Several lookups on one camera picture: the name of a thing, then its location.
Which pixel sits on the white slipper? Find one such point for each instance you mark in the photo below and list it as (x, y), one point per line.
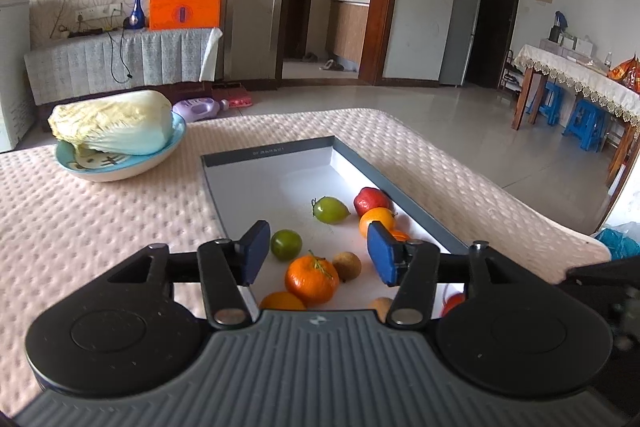
(332, 65)

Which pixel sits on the orange tangerine with stem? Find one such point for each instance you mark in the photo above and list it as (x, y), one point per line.
(310, 282)

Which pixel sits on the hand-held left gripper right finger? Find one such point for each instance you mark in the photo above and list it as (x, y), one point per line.
(382, 255)

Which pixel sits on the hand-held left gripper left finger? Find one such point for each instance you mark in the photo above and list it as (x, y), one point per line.
(255, 253)

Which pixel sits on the white chest freezer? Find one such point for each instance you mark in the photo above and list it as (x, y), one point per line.
(12, 72)

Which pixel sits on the light blue plate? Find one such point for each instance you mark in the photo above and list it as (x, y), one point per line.
(115, 169)

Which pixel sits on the napa cabbage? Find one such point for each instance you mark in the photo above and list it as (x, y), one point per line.
(115, 122)

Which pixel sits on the black power strip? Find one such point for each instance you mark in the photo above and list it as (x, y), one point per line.
(85, 33)

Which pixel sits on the wooden kitchen counter cabinet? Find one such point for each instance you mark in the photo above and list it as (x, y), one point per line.
(347, 34)

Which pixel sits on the white lace cabinet cover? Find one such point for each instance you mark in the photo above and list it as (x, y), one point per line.
(160, 57)

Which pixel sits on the small orange tangerine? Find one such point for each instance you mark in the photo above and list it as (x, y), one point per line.
(377, 218)
(400, 235)

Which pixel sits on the white box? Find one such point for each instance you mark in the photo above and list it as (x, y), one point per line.
(577, 47)

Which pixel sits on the grey cardboard box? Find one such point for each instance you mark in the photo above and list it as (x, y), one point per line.
(275, 187)

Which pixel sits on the dark wooden door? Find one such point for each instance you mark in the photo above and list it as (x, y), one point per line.
(500, 22)

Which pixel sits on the round green tomato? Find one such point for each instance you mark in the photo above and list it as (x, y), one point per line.
(286, 245)

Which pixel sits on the orange snack bags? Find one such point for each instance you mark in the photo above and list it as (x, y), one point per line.
(627, 74)

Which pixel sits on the purple detergent bottle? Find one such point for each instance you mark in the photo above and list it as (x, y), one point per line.
(197, 110)

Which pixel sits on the blue glass bottle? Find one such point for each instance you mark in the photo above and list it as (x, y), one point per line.
(136, 17)

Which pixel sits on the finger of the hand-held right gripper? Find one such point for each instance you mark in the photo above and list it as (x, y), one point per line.
(605, 271)

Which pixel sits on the green tomato with stem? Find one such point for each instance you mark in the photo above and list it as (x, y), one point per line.
(331, 210)

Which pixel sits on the white wall socket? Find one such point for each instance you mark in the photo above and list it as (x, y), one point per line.
(97, 12)

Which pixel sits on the pink plastic toy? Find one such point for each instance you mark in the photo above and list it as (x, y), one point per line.
(232, 96)

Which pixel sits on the small red apple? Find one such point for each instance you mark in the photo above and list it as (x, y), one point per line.
(370, 201)
(452, 303)

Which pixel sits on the dark shoe rack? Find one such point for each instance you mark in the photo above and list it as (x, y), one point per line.
(510, 74)

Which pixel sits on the silver refrigerator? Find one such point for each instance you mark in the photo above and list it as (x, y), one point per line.
(462, 27)

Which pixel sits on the dining table with lace cloth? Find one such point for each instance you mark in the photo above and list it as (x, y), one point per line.
(565, 72)

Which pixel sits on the blue plastic stool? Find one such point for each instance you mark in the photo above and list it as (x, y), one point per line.
(547, 99)
(585, 122)

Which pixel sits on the blue electric kettle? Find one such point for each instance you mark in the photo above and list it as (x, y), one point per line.
(559, 24)

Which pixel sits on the brown television cabinet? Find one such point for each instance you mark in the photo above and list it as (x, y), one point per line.
(125, 91)

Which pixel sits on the pink textured table cover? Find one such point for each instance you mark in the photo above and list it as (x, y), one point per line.
(100, 217)

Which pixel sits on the brown longan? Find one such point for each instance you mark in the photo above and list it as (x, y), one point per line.
(381, 307)
(346, 266)

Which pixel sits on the blue plastic bag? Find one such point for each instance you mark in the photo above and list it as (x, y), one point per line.
(617, 242)

